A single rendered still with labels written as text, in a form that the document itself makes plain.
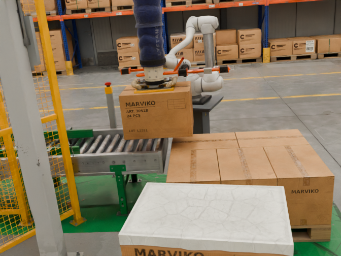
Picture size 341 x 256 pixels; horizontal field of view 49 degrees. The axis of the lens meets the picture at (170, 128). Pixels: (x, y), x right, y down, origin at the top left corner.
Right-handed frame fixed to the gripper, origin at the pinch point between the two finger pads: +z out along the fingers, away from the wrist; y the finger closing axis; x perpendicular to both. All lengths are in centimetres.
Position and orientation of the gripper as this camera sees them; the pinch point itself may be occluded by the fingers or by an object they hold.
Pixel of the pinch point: (184, 71)
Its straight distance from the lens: 327.8
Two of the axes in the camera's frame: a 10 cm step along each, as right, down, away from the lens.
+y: 0.8, 9.4, 3.2
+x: -10.0, 0.5, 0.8
